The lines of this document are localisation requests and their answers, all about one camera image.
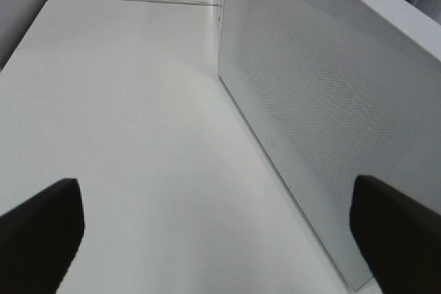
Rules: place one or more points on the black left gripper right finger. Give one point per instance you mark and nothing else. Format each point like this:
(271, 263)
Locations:
(398, 237)

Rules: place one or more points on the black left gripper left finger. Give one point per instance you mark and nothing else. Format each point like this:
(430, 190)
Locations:
(40, 238)

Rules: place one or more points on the white microwave door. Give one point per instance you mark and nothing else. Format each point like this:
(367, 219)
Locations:
(334, 89)

